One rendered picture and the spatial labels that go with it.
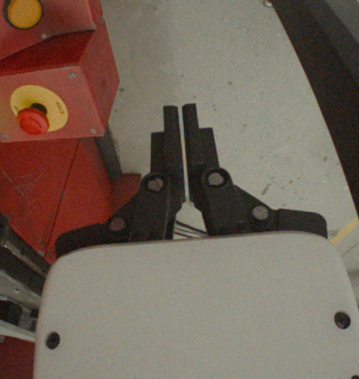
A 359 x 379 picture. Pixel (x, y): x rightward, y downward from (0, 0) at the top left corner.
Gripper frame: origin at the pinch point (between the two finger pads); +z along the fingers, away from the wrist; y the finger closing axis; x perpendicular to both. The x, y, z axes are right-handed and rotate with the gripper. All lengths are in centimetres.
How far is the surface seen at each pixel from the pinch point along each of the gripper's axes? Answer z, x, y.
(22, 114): 15.6, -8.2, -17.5
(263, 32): 92, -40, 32
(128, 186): 89, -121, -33
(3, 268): 12, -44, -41
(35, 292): 12, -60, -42
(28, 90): 18.2, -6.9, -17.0
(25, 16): 23.5, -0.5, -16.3
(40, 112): 15.9, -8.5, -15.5
